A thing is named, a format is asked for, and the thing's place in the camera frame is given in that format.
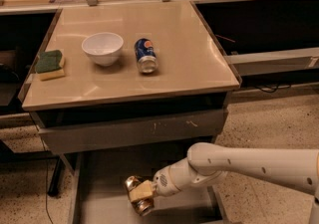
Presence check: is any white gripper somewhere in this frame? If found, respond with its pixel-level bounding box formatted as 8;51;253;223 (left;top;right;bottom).
129;158;227;202

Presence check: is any orange crushed soda can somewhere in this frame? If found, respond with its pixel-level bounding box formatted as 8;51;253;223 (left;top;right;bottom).
125;175;155;216

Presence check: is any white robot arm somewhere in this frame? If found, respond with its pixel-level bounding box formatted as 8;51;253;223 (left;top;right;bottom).
126;142;319;224

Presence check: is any grey open middle drawer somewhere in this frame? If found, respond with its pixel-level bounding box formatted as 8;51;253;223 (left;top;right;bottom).
68;140;229;224

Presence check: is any grey drawer cabinet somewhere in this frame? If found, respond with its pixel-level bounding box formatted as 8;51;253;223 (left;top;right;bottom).
17;0;242;224

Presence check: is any grey top drawer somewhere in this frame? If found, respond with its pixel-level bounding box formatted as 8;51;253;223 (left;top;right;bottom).
39;109;228;154

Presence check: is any blue Pepsi can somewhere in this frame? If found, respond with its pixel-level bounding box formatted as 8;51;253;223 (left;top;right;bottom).
135;38;158;74

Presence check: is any white bowl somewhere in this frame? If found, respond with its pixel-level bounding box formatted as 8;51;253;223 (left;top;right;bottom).
82;32;124;67

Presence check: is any green and yellow sponge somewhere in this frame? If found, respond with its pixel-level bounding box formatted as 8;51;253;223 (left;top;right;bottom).
35;50;65;81

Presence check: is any black floor cable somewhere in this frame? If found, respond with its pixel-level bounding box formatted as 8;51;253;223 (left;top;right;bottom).
39;124;56;224

